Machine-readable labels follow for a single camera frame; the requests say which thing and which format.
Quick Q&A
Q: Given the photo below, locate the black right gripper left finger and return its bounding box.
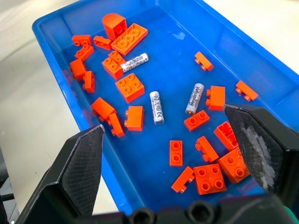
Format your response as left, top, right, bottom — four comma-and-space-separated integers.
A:
15, 124, 105, 224

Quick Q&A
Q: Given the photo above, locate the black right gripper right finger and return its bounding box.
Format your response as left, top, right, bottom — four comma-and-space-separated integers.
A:
223, 104, 299, 199

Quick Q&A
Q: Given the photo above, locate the orange flat two-stud plate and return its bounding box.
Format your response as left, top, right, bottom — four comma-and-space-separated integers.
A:
184, 110, 210, 132

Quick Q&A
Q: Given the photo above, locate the white Heybright battery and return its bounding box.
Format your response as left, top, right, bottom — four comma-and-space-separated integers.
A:
185, 83, 205, 116

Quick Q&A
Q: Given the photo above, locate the white battery with CE mark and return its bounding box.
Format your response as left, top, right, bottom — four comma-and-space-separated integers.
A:
149, 91, 165, 125

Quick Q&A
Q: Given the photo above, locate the blue plastic bin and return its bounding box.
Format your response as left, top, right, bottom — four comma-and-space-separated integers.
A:
31, 0, 299, 217

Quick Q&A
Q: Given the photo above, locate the white battery with black print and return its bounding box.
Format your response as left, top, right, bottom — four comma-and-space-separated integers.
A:
120, 52, 149, 74

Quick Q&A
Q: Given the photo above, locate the orange flat eight-stud plate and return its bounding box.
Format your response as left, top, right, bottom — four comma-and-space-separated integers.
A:
111, 23, 149, 56

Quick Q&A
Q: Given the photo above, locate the orange rounded brick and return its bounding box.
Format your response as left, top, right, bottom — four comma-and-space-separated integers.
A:
102, 13, 128, 41

